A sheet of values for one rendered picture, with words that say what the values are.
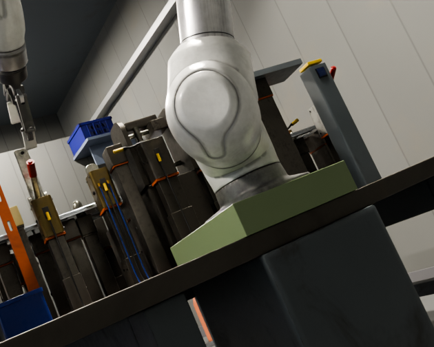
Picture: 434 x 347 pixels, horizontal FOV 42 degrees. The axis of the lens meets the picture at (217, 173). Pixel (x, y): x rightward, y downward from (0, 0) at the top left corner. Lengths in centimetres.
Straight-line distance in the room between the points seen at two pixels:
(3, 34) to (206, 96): 61
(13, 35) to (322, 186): 76
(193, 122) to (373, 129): 288
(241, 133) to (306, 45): 308
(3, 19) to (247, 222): 71
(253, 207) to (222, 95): 22
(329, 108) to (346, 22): 189
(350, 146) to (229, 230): 92
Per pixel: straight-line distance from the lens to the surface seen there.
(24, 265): 168
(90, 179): 169
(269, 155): 115
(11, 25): 137
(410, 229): 378
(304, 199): 107
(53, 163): 640
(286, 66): 183
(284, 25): 412
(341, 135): 187
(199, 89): 91
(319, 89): 190
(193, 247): 114
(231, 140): 93
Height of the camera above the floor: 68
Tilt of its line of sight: 8 degrees up
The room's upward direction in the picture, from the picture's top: 24 degrees counter-clockwise
